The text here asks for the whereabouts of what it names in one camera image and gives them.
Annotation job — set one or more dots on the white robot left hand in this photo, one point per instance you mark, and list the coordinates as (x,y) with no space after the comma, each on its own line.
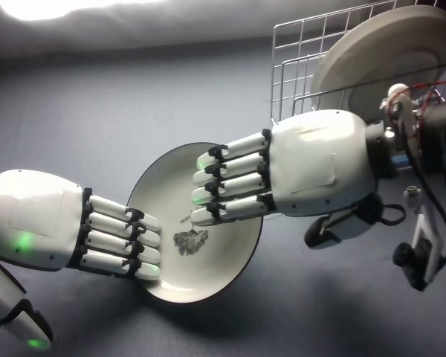
(33,215)

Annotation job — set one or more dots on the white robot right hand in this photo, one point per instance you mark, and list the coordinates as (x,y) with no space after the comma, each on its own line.
(319,160)

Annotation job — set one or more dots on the white plate with leaf print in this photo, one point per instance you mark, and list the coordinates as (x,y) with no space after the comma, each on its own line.
(386,56)
(215,267)

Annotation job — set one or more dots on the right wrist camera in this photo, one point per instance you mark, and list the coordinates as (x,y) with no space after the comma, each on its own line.
(423,245)

